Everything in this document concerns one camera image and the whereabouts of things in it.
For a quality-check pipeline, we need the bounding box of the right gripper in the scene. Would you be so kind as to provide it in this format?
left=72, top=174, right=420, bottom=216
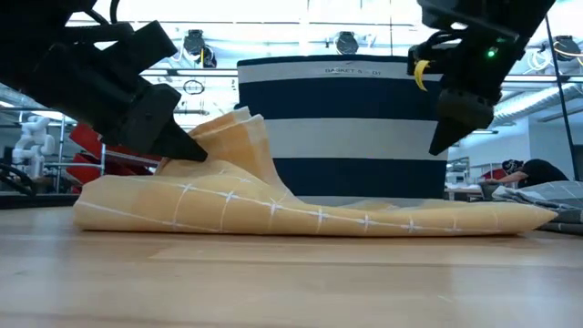
left=428, top=31, right=526, bottom=158

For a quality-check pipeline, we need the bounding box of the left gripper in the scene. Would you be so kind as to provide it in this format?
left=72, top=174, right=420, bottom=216
left=26, top=43, right=210, bottom=163

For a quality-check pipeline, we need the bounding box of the orange checked towel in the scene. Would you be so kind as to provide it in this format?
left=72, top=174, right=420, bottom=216
left=72, top=107, right=559, bottom=238

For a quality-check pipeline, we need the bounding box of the navy white striped basket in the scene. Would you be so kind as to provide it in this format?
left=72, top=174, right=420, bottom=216
left=236, top=54, right=450, bottom=206

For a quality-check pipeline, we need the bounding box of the grey checked towel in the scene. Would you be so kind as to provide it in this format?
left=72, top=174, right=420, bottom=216
left=491, top=179, right=583, bottom=237

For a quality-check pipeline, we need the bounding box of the red plastic bin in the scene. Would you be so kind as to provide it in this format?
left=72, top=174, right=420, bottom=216
left=66, top=152, right=154, bottom=183
left=68, top=122, right=161, bottom=163

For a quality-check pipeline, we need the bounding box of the person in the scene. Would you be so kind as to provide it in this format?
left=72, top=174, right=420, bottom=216
left=485, top=158, right=570, bottom=189

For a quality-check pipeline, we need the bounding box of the thin black pole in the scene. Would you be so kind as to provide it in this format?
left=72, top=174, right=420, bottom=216
left=544, top=15, right=583, bottom=181

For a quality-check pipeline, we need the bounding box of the white basket label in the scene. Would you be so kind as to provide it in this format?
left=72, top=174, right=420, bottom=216
left=322, top=67, right=384, bottom=77

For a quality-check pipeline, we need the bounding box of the black wire ring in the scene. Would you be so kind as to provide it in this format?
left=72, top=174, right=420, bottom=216
left=182, top=79, right=206, bottom=96

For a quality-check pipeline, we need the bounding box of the yellow cable tag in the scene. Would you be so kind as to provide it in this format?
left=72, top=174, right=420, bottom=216
left=413, top=58, right=432, bottom=92

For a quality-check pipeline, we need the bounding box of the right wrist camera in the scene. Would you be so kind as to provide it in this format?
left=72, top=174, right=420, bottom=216
left=407, top=41, right=459, bottom=77

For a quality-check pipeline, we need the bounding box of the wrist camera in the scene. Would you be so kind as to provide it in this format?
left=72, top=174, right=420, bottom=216
left=67, top=20, right=179, bottom=79
left=407, top=41, right=459, bottom=77

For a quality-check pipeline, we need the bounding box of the black ceiling cable reel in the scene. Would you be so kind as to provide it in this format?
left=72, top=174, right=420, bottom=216
left=335, top=30, right=360, bottom=56
left=183, top=28, right=218, bottom=68
left=551, top=35, right=582, bottom=63

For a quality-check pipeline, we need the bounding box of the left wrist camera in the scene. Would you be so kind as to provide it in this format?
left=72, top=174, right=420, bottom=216
left=67, top=20, right=179, bottom=79

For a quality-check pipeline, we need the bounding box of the metal wire shelf rack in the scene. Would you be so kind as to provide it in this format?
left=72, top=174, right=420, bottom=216
left=45, top=113, right=165, bottom=192

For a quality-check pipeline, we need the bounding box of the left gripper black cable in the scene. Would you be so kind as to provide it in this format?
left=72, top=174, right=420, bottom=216
left=84, top=0, right=122, bottom=26

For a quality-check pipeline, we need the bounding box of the black coiled hose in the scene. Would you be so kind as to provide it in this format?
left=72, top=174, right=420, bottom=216
left=0, top=162, right=36, bottom=196

